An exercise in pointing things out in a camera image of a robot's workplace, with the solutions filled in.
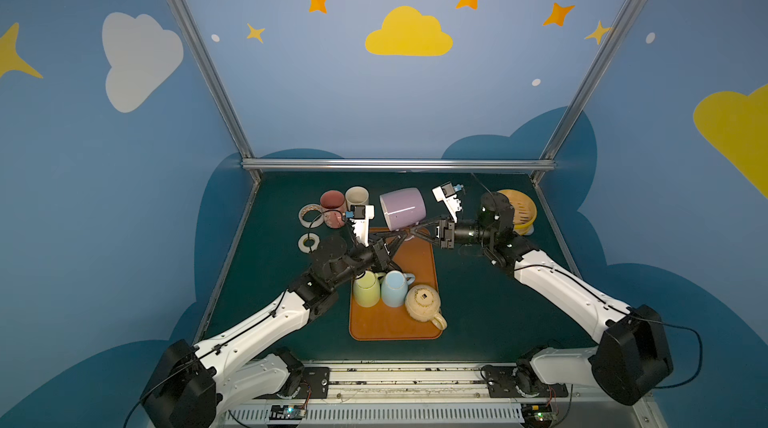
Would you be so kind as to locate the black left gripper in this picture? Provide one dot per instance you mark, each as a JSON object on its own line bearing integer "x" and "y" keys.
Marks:
{"x": 381, "y": 252}

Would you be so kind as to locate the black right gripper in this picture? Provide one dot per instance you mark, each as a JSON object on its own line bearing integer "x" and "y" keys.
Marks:
{"x": 447, "y": 233}

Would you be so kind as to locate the purple ceramic mug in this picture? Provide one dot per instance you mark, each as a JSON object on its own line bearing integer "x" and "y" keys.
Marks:
{"x": 403, "y": 208}

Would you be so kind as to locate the beige ceramic teapot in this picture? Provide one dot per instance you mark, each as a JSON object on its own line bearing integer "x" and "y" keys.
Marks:
{"x": 423, "y": 304}

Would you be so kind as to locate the white ceramic mug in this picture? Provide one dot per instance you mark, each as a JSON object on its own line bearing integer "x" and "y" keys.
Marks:
{"x": 356, "y": 196}

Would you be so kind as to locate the pink ghost pattern mug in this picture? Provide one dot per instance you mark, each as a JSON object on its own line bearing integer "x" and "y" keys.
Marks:
{"x": 333, "y": 203}

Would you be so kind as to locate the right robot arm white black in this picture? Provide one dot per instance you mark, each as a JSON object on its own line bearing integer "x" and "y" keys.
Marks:
{"x": 631, "y": 354}

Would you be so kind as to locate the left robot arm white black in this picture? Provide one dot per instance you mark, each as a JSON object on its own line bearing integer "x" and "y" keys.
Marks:
{"x": 187, "y": 386}

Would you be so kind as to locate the light blue ceramic mug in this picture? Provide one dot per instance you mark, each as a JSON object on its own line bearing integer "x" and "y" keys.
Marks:
{"x": 395, "y": 286}

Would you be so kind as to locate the yellow-green ceramic mug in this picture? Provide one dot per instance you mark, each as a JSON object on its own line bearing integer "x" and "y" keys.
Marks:
{"x": 367, "y": 289}

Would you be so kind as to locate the orange rectangular tray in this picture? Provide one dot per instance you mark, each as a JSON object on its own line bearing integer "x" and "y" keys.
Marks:
{"x": 378, "y": 310}

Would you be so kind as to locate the large patterned tape roll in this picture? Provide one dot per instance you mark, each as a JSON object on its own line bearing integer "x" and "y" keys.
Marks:
{"x": 311, "y": 216}

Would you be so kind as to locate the small white tape roll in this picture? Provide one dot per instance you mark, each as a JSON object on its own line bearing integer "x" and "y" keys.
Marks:
{"x": 308, "y": 242}

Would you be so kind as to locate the yellow bamboo steamer basket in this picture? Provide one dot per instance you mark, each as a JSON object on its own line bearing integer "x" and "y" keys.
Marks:
{"x": 525, "y": 210}

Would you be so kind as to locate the left controller circuit board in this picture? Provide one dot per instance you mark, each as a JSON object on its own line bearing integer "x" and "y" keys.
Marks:
{"x": 287, "y": 413}

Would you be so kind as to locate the controller circuit board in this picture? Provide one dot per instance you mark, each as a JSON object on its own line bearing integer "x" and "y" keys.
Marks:
{"x": 287, "y": 413}
{"x": 537, "y": 416}

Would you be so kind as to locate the right controller circuit board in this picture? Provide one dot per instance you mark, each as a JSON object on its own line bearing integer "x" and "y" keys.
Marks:
{"x": 537, "y": 416}

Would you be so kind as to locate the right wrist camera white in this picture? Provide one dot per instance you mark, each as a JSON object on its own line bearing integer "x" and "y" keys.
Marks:
{"x": 448, "y": 193}

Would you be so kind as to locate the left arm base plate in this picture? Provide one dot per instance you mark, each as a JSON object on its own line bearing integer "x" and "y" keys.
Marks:
{"x": 313, "y": 383}

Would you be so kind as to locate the aluminium front rail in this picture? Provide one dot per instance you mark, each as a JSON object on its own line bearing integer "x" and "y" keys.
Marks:
{"x": 411, "y": 394}

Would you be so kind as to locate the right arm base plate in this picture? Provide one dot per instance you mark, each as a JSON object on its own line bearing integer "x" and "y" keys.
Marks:
{"x": 518, "y": 382}

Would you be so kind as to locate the aluminium frame right post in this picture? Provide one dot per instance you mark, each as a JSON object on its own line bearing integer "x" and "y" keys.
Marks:
{"x": 622, "y": 24}

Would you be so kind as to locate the aluminium frame post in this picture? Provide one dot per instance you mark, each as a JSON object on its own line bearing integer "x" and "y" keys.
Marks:
{"x": 622, "y": 24}
{"x": 197, "y": 46}

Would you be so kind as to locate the aluminium frame left post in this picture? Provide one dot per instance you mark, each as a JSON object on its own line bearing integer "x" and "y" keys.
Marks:
{"x": 197, "y": 46}

